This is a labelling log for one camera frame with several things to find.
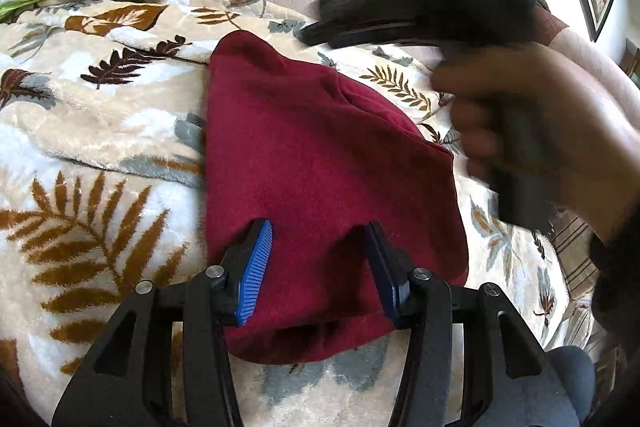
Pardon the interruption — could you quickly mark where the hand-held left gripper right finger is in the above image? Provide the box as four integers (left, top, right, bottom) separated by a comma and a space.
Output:
364, 222, 566, 427

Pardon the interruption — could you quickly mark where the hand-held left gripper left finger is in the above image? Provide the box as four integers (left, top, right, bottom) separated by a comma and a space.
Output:
51, 219, 273, 427

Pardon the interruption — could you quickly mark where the dark red fleece garment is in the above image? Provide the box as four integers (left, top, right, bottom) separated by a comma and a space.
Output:
204, 31, 469, 365

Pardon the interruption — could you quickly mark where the person's right forearm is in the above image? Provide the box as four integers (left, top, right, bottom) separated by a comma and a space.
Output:
587, 227, 640, 338

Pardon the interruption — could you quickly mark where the person's right hand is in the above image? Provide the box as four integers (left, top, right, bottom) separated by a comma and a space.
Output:
431, 44, 640, 248

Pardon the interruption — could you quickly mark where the person's grey trouser leg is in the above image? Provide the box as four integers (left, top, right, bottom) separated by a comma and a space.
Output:
545, 344, 598, 427

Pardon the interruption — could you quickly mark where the beige leaf-print blanket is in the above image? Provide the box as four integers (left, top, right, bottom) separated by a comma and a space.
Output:
0, 0, 616, 427

